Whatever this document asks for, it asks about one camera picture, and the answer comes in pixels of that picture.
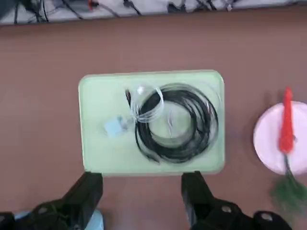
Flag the coiled black cable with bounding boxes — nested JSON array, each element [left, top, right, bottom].
[[124, 82, 220, 165]]

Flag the light green tray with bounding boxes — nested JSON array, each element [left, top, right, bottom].
[[78, 69, 225, 175]]

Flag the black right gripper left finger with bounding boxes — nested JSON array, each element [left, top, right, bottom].
[[0, 171, 104, 230]]

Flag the light blue plastic basket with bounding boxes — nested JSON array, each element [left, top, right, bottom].
[[13, 208, 105, 230]]

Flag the red and black plug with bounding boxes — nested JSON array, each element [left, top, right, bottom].
[[87, 0, 99, 12]]

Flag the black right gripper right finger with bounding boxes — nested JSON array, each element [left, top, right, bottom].
[[181, 170, 292, 230]]

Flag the orange toy carrot green leaves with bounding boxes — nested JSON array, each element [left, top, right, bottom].
[[270, 86, 307, 214]]

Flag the pink round plate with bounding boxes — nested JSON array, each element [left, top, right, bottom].
[[253, 101, 307, 177]]

